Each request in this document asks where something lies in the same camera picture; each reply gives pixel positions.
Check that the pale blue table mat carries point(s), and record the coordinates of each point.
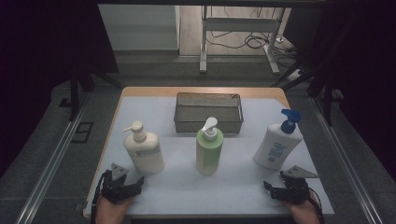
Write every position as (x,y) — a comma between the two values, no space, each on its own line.
(236,186)

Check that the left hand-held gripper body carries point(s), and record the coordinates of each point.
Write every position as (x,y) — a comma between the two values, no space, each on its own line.
(115,189)

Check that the green pump bottle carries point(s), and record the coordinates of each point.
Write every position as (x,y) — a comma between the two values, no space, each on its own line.
(209,152)

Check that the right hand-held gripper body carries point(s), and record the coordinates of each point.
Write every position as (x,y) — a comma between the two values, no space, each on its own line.
(294,189)

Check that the aluminium rail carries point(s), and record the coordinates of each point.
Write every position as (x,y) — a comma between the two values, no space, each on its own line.
(49,165)
(345,161)

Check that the white bottle with blue pump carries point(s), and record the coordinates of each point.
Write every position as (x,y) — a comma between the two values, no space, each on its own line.
(277,146)

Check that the white panel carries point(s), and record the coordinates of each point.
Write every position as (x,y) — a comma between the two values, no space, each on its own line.
(140,28)

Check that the white metal desk frame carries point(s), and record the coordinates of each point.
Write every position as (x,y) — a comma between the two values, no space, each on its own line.
(239,24)

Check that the person's left hand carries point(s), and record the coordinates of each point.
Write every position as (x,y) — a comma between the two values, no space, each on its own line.
(110,213)

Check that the cream pump bottle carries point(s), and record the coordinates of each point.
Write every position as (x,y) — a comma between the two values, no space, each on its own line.
(146,152)

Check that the black metal stand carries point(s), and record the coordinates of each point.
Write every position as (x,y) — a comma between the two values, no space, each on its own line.
(74,93)
(327,99)

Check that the grey metal mesh basket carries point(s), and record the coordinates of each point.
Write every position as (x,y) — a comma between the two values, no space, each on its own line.
(202,109)

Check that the white power strip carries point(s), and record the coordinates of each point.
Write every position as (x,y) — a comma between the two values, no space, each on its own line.
(295,75)

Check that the dark curtain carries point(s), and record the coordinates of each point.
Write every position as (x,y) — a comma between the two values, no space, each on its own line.
(37,62)
(367,62)

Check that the person's right hand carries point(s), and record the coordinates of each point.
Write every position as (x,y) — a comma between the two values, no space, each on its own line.
(303,213)

